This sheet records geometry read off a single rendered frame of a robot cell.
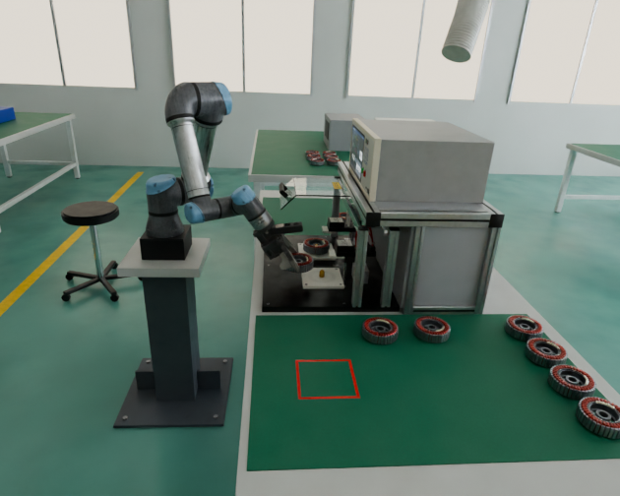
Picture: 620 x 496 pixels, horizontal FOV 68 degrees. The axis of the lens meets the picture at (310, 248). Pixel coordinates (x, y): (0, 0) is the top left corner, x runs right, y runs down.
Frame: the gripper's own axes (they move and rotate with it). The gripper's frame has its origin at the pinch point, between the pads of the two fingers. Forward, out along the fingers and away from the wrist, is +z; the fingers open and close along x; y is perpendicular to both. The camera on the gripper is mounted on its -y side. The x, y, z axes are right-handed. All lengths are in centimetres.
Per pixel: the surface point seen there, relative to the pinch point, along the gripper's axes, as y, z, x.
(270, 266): 12.7, -0.8, -10.9
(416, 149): -55, -18, 10
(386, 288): -23.4, 15.2, 20.4
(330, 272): -7.0, 11.3, -3.5
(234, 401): 70, 53, -20
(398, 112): -126, 94, -472
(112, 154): 222, -67, -471
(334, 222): -16.9, 1.7, -21.0
